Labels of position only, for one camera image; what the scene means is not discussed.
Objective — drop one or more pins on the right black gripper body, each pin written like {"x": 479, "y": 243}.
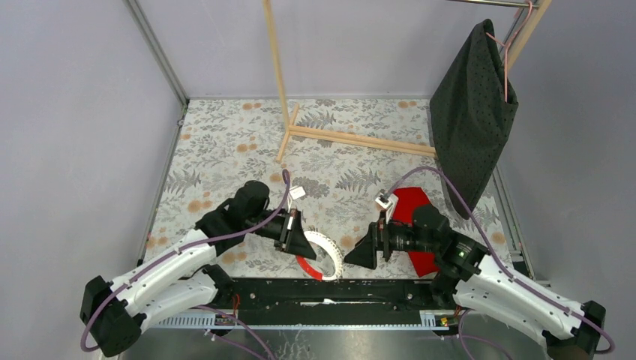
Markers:
{"x": 388, "y": 236}

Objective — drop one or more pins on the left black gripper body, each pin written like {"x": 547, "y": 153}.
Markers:
{"x": 287, "y": 226}

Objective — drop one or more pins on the large keyring with red handle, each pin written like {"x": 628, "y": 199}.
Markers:
{"x": 329, "y": 251}

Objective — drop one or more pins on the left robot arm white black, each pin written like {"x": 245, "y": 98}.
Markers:
{"x": 116, "y": 312}

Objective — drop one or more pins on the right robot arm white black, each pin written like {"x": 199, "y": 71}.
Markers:
{"x": 471, "y": 276}

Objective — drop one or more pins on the red cloth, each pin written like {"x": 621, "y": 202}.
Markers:
{"x": 427, "y": 223}

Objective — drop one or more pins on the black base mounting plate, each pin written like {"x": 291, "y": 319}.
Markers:
{"x": 259, "y": 296}

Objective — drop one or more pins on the floral patterned table mat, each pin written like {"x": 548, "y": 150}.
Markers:
{"x": 224, "y": 143}

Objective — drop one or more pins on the dark dotted hanging garment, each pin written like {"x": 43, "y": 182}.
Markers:
{"x": 471, "y": 116}

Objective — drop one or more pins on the pink clothes hanger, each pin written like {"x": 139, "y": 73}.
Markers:
{"x": 506, "y": 46}

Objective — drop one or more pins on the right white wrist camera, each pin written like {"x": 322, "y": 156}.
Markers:
{"x": 386, "y": 201}

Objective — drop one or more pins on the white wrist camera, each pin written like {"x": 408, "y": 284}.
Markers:
{"x": 386, "y": 201}
{"x": 297, "y": 192}

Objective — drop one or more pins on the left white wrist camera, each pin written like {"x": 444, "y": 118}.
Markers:
{"x": 297, "y": 192}

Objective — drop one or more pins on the slotted cable duct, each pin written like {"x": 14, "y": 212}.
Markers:
{"x": 413, "y": 320}

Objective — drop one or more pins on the aluminium frame post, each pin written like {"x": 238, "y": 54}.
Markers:
{"x": 154, "y": 45}

